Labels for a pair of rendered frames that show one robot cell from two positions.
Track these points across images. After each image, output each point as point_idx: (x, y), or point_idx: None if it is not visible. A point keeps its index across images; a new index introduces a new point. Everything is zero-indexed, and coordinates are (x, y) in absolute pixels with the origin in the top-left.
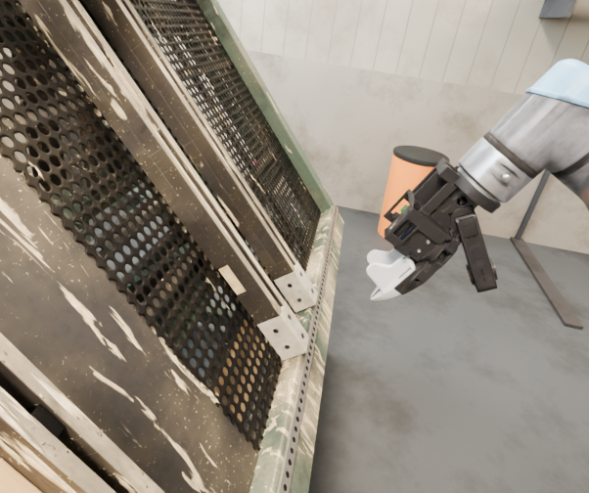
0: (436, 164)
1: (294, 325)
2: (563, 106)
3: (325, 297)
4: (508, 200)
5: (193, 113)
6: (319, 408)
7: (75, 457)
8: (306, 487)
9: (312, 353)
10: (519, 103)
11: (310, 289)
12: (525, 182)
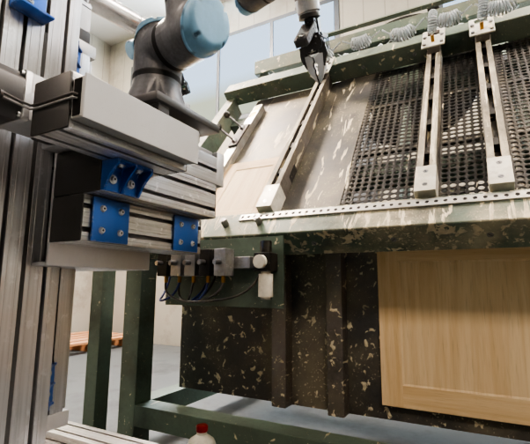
0: (320, 18)
1: (424, 176)
2: None
3: None
4: (298, 11)
5: (482, 82)
6: (388, 225)
7: (286, 150)
8: (323, 227)
9: (431, 203)
10: None
11: (499, 173)
12: (296, 3)
